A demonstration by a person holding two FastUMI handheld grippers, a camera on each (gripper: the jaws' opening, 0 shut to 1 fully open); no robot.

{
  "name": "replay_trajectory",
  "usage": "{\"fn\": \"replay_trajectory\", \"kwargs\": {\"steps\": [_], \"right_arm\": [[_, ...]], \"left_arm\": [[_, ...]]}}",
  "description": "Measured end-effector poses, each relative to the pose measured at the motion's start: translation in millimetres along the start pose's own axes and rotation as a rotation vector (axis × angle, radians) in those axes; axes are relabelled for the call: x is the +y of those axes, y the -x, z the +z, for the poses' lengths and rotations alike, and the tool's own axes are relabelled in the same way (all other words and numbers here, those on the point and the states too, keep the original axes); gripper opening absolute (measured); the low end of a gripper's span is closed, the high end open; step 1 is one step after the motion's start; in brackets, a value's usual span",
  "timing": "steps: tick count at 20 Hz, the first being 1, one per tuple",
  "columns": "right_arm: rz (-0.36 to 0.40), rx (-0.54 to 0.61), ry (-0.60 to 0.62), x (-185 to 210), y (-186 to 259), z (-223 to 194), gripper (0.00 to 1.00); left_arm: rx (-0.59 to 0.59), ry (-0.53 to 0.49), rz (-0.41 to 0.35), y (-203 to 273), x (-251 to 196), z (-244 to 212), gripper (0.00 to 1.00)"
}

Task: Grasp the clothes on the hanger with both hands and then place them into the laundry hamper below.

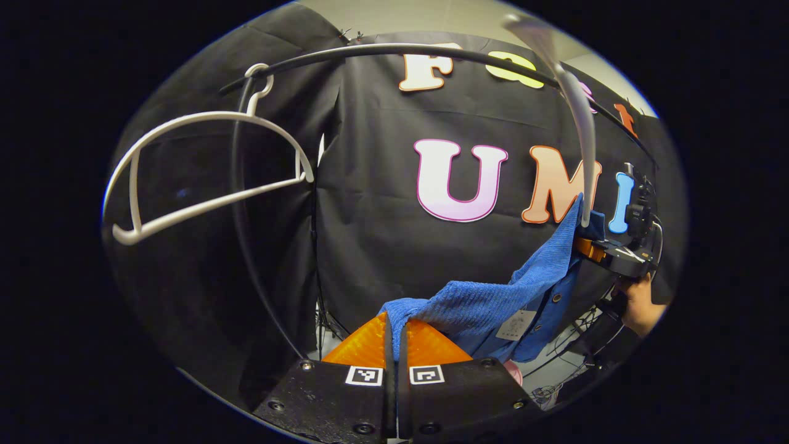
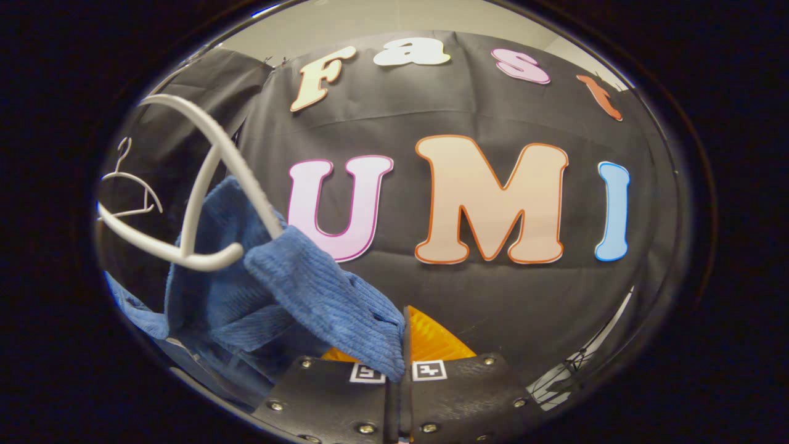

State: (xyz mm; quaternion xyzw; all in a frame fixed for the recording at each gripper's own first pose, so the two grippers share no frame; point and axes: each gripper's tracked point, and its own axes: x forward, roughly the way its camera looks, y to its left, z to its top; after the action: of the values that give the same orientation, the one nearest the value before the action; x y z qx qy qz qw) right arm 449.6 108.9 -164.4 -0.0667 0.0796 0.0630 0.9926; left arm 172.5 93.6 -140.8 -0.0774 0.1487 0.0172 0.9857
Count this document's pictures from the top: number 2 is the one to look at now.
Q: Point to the black backdrop stand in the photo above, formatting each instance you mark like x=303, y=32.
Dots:
x=579, y=361

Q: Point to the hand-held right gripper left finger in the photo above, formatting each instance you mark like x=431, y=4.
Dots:
x=333, y=401

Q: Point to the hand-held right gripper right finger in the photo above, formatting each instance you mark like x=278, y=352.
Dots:
x=407, y=336

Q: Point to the white plastic hanger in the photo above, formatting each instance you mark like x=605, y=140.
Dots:
x=130, y=175
x=246, y=174

